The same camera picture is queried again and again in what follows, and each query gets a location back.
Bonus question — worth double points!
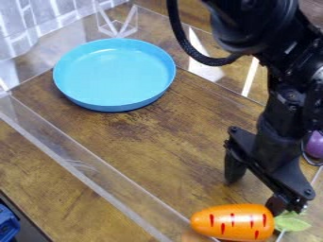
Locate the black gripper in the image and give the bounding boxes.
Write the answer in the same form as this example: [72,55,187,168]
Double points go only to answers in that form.
[224,117,315,216]

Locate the orange toy carrot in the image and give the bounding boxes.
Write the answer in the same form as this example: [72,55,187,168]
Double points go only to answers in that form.
[191,204,311,242]

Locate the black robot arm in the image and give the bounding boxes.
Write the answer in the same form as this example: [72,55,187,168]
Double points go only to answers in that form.
[202,0,323,215]

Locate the purple toy eggplant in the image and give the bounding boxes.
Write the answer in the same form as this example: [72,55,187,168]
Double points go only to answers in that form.
[306,131,323,159]

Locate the blue plastic plate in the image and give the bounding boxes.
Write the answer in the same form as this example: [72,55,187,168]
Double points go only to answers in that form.
[53,39,176,112]

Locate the blue object at corner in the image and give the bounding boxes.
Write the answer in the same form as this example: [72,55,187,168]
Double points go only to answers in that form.
[0,204,20,242]

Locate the clear acrylic enclosure wall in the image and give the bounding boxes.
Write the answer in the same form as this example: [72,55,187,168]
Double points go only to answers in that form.
[0,1,270,242]

